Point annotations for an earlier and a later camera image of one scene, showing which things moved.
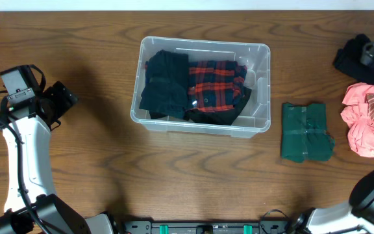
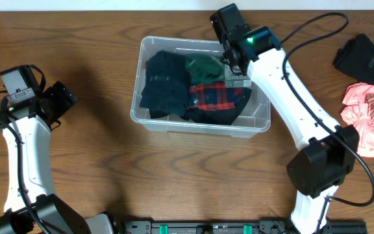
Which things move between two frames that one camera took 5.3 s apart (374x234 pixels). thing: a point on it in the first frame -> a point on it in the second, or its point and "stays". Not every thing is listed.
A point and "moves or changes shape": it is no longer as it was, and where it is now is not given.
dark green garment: [304, 133] moves or changes shape
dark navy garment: [165, 90] stays
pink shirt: [368, 117] stays
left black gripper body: [63, 96] stays
